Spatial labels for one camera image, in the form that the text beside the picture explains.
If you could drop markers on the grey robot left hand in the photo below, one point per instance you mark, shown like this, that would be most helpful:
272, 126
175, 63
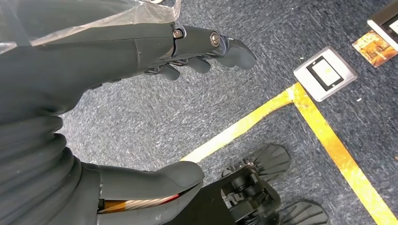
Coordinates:
93, 62

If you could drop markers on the orange patterned card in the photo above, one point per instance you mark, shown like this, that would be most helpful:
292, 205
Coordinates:
373, 49

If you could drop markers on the dark grey rug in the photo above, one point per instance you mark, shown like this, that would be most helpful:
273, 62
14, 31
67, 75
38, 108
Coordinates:
140, 124

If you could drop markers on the clear plastic film wrap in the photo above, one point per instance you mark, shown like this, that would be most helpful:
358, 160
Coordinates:
155, 12

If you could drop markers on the yellow tape strip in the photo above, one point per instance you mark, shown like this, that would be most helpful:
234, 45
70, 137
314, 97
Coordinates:
236, 129
339, 155

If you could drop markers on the black robot foot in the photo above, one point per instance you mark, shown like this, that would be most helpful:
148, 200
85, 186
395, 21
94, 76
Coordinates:
245, 192

